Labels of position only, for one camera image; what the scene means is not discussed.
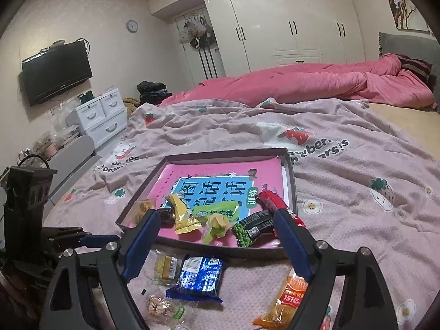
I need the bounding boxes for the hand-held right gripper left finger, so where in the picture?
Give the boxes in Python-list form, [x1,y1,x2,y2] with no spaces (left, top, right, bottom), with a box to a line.
[39,209,162,330]

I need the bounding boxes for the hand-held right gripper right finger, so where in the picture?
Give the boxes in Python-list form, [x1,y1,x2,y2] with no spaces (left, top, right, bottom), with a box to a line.
[273,209,399,330]

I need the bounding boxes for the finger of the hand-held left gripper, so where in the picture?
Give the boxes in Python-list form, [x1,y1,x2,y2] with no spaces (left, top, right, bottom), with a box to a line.
[42,226,90,242]
[51,234,121,253]

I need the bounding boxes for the clear brown snack packet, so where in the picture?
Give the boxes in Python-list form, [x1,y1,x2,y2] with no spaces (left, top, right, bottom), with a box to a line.
[132,197,157,226]

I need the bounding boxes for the black green pea snack packet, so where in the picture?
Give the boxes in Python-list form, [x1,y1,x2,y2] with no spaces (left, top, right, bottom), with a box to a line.
[231,209,276,248]

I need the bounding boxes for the red sausage packet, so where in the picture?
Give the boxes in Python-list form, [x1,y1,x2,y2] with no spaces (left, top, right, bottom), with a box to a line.
[257,190,306,229]

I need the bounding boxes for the yellow snack packet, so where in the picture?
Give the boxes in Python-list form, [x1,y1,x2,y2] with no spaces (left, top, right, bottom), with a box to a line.
[167,192,202,236]

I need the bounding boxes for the orange snack packet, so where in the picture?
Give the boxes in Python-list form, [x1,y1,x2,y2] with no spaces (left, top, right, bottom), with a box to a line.
[252,268,310,329]

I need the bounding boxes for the blue snack packet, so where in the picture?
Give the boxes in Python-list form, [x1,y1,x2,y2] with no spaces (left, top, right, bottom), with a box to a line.
[166,254,225,304]

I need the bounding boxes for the dark purple cardboard tray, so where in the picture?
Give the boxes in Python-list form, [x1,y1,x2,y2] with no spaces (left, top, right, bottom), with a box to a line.
[115,148,299,259]

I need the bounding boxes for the clear yellow cake packet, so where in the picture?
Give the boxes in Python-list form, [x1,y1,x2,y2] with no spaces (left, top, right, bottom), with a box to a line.
[153,252,183,286]

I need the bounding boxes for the pink container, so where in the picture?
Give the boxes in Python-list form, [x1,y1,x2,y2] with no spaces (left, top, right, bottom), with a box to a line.
[36,141,59,159]

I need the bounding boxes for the clear nut snack packet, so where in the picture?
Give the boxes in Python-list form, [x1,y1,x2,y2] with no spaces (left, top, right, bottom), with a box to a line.
[146,294,186,325]

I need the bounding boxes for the pink strawberry printed blanket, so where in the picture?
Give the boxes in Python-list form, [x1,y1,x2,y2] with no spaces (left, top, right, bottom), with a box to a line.
[43,98,440,330]

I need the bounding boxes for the clear plastic bag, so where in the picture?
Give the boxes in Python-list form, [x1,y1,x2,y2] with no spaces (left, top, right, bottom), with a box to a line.
[51,100,83,134]

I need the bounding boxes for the pink picture book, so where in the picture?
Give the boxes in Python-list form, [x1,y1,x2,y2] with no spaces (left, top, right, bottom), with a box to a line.
[129,156,293,248]

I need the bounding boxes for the white drawer cabinet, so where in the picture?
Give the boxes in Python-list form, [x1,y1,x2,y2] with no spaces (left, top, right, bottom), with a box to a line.
[65,88,128,149]

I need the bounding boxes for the black flat television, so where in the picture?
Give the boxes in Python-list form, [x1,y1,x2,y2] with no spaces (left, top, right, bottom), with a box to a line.
[21,41,93,107]

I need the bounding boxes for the dark clothes pile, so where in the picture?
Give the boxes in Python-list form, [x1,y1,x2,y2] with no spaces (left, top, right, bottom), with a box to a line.
[137,81,172,105]

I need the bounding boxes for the pink quilt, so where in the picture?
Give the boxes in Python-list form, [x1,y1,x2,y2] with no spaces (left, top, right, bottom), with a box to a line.
[156,53,437,109]

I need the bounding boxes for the beige bed sheet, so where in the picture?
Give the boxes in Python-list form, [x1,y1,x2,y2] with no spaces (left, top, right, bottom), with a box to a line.
[366,101,440,152]

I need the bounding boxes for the black white striped cap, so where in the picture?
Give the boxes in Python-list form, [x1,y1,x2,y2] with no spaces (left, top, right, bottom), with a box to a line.
[188,36,211,50]

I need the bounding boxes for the dark striped pillow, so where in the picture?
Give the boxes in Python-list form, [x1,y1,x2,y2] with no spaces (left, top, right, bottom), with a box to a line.
[399,54,433,83]

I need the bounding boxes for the hanging grey plush bag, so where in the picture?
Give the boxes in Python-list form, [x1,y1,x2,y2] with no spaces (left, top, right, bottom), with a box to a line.
[184,17,212,38]

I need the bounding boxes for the white wardrobe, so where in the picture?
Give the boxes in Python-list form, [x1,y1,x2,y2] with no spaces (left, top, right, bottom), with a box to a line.
[148,0,365,79]

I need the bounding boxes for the grey padded headboard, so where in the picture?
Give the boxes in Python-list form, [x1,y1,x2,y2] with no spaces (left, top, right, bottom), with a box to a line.
[378,32,440,111]

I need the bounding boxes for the black cable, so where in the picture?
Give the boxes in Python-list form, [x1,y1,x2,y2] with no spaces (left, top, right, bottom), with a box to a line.
[17,154,49,169]

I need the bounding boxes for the wall poster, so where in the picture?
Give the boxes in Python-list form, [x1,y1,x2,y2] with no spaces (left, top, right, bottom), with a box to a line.
[378,0,434,33]

